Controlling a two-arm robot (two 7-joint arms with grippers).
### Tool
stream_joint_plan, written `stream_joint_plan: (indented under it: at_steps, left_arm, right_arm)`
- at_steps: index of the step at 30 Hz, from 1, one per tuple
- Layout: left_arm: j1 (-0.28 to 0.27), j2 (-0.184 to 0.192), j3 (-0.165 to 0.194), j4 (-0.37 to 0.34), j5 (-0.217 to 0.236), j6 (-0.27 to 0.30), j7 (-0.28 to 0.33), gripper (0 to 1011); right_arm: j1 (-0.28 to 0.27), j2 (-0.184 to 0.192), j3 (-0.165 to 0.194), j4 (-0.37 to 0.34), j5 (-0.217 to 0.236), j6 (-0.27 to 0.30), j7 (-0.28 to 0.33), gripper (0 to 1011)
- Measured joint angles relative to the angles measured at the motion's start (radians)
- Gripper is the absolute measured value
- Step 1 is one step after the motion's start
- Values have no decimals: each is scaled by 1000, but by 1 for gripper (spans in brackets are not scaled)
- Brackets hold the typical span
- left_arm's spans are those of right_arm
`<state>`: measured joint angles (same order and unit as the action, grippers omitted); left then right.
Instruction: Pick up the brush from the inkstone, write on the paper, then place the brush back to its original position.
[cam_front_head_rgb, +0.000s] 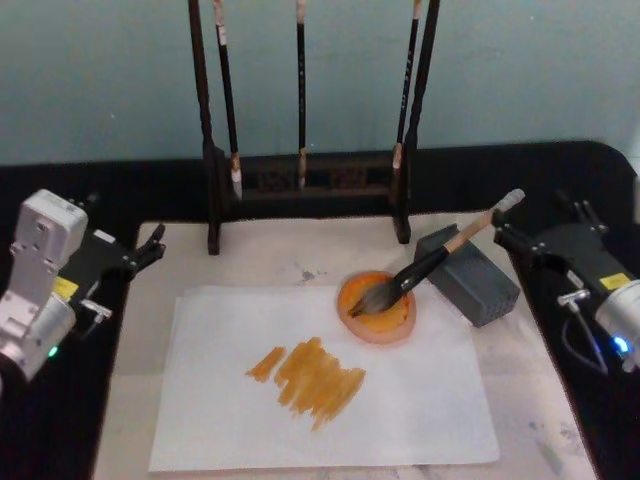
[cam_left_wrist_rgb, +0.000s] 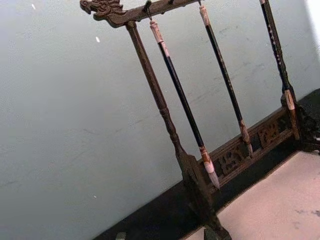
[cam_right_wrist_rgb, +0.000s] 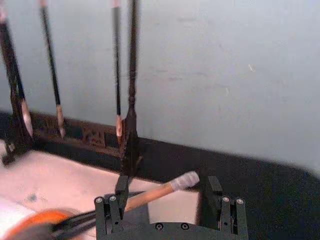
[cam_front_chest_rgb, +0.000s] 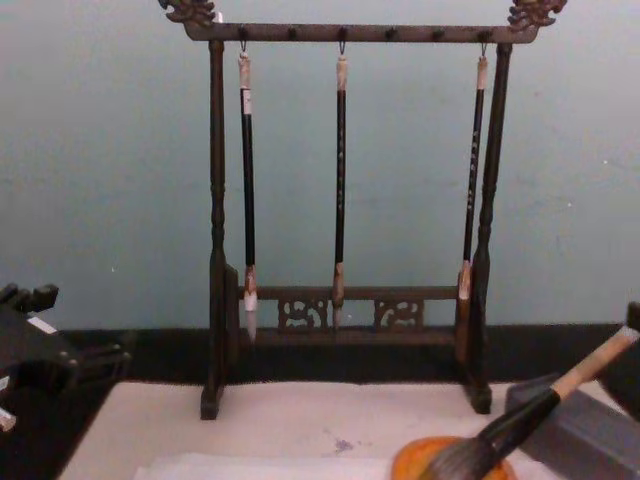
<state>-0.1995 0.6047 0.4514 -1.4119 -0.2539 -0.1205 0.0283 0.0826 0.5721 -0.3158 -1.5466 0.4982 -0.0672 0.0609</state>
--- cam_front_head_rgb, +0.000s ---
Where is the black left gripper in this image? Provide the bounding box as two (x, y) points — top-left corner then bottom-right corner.
(51, 223), (167, 312)

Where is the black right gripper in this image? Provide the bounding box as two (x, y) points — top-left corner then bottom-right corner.
(492, 189), (640, 302)

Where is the large black-ferruled calligraphy brush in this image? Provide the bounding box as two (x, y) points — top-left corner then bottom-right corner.
(347, 188), (527, 319)

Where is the pale felt mat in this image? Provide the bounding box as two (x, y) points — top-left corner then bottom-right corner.
(92, 211), (599, 480)

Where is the grey rectangular block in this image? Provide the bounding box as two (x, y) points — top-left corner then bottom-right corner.
(414, 224), (522, 329)

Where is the dark wooden brush rack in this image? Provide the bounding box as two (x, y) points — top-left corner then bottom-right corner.
(186, 0), (442, 257)

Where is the hanging brush with white tip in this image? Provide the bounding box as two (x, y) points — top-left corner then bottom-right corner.
(211, 0), (245, 202)

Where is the white paper sheet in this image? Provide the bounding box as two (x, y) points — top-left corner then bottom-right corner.
(147, 284), (502, 474)

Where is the round orange paint dish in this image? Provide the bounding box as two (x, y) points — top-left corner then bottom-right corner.
(335, 269), (418, 346)

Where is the black table cloth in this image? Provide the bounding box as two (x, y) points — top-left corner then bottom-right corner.
(0, 139), (640, 480)

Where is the hanging brush with tan ferrule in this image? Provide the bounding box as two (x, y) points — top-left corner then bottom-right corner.
(391, 0), (424, 174)

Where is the hanging brush with brown tip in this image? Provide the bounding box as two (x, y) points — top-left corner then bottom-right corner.
(294, 0), (309, 192)

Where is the thin dark left gripper cable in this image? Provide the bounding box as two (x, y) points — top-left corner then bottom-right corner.
(74, 298), (114, 339)

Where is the thin dark gripper cable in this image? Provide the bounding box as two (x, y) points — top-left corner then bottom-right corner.
(556, 288), (611, 376)
(74, 298), (114, 339)

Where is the thin dark right gripper cable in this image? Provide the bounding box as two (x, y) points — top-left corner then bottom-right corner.
(556, 288), (611, 376)

